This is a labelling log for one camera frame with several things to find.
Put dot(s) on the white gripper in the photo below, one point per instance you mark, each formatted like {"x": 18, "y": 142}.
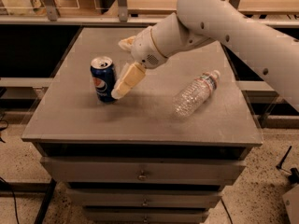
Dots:
{"x": 145, "y": 50}

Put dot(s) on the middle cabinet drawer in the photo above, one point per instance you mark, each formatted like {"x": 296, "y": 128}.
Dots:
{"x": 144, "y": 198}

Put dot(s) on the cabinet drawer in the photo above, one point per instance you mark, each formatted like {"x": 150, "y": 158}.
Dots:
{"x": 144, "y": 198}
{"x": 149, "y": 171}
{"x": 145, "y": 216}

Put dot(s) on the grey box corner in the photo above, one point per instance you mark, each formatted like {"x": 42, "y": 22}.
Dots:
{"x": 291, "y": 201}

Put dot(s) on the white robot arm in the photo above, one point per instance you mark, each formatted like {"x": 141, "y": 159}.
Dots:
{"x": 272, "y": 55}

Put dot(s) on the top cabinet drawer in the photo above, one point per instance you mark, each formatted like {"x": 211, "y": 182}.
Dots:
{"x": 149, "y": 171}

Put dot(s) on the clear plastic water bottle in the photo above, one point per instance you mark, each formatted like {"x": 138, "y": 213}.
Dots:
{"x": 195, "y": 94}

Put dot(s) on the grey drawer cabinet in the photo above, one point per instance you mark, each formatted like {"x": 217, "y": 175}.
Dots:
{"x": 71, "y": 122}

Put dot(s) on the bottom cabinet drawer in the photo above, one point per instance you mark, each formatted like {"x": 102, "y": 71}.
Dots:
{"x": 145, "y": 216}

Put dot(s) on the blue pepsi can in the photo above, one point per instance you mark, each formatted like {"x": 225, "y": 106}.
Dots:
{"x": 104, "y": 78}

